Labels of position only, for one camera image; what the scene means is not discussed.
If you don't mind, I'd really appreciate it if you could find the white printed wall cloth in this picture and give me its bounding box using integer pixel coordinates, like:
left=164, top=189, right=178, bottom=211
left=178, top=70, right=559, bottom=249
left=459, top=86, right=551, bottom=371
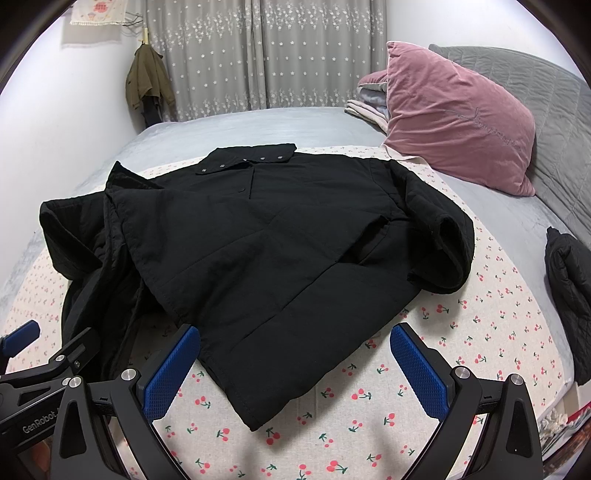
left=62, top=0, right=148, bottom=49

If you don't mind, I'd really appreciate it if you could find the stack of folded linens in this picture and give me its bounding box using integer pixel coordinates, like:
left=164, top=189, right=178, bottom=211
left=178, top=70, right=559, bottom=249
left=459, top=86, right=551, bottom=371
left=344, top=85, right=393, bottom=134

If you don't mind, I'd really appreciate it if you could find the black quilted garment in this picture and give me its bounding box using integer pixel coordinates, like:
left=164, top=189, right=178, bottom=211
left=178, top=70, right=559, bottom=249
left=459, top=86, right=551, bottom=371
left=544, top=226, right=591, bottom=387

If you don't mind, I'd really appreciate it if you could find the white crumpled cloth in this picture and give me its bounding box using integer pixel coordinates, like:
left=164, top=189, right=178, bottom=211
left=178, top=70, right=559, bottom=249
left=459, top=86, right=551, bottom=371
left=539, top=410, right=575, bottom=446

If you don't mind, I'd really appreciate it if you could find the grey quilted headboard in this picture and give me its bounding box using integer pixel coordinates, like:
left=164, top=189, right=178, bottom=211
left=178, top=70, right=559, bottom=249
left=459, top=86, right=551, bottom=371
left=427, top=44, right=591, bottom=237

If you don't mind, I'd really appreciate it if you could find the black jacket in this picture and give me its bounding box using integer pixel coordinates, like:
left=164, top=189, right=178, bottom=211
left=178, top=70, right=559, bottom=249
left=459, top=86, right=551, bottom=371
left=39, top=143, right=476, bottom=432

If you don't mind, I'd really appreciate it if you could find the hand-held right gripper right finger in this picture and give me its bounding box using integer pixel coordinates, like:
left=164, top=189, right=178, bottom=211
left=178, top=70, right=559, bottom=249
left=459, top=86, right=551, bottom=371
left=389, top=322, right=546, bottom=480

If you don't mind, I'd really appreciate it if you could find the grey star print curtain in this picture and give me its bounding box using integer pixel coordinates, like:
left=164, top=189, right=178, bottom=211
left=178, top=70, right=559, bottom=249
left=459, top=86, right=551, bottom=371
left=145, top=0, right=387, bottom=123

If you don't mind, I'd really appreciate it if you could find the pink velvet pillow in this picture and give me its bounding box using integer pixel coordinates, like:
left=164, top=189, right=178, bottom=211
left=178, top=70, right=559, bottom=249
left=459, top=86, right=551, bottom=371
left=358, top=41, right=537, bottom=198

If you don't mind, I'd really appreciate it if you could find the olive green hanging jacket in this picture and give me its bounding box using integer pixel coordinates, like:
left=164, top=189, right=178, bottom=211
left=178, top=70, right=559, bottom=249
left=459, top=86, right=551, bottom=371
left=126, top=42, right=177, bottom=114

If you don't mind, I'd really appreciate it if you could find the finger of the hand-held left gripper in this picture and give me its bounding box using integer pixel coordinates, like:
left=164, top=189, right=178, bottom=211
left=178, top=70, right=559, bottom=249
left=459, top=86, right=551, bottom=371
left=46, top=327, right=103, bottom=378
left=0, top=320, right=41, bottom=370

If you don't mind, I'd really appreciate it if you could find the cherry print cloth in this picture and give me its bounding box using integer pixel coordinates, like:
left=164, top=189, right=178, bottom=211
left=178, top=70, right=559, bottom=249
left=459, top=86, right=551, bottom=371
left=0, top=144, right=578, bottom=480

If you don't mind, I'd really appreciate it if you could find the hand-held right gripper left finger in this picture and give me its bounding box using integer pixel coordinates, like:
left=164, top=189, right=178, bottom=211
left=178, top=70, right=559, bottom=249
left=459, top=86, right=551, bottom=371
left=50, top=324, right=201, bottom=480

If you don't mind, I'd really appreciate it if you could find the dark hanging cloth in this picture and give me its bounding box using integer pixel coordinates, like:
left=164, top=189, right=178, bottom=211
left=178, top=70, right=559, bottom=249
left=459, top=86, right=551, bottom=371
left=142, top=95, right=163, bottom=128

